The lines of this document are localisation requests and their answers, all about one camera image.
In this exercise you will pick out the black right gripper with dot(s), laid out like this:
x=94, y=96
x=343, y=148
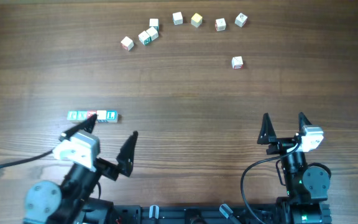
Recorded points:
x=267, y=132

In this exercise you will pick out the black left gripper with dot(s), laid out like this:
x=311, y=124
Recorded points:
x=123, y=158

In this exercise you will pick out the blue H letter block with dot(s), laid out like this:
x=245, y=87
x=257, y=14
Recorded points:
x=101, y=116

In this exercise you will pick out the blue L letter block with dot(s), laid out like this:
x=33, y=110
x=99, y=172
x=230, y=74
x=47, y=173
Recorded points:
x=112, y=116

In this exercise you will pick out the red A letter block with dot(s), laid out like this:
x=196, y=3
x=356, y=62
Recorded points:
x=90, y=113

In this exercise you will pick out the blue X letter block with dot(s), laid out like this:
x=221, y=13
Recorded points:
x=81, y=116

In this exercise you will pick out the green J letter block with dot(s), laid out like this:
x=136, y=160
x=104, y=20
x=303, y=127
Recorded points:
x=72, y=116

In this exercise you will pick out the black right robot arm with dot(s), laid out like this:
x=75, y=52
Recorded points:
x=307, y=184

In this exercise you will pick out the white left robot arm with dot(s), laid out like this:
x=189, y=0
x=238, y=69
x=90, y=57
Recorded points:
x=71, y=201

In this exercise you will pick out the red I letter block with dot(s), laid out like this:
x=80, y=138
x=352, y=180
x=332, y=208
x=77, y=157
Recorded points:
x=237, y=62

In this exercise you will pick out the red M letter block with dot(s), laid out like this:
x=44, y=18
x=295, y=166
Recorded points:
x=127, y=43

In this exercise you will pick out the green N letter block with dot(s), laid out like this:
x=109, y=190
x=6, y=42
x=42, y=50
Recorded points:
x=144, y=38

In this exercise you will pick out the white K letter block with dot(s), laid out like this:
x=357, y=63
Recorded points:
x=241, y=19

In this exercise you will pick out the white O green block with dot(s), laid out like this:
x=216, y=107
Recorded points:
x=153, y=33

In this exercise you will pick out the red Q letter block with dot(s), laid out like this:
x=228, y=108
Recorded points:
x=220, y=24

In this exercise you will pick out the white Z letter block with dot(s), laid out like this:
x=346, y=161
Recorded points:
x=154, y=22

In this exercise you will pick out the yellow topped letter block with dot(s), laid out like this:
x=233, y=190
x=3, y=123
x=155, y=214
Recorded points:
x=196, y=20

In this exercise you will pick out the blue P letter block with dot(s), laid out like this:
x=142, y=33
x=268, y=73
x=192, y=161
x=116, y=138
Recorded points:
x=177, y=18

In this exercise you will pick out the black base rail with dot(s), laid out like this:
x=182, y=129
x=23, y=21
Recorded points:
x=258, y=213

